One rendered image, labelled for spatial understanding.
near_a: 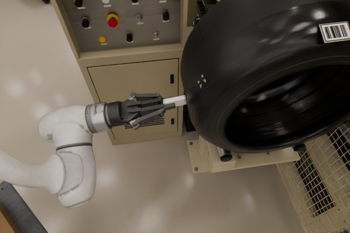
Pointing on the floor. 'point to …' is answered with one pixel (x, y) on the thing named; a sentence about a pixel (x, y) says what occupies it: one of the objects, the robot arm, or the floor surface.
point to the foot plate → (197, 166)
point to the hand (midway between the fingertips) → (175, 102)
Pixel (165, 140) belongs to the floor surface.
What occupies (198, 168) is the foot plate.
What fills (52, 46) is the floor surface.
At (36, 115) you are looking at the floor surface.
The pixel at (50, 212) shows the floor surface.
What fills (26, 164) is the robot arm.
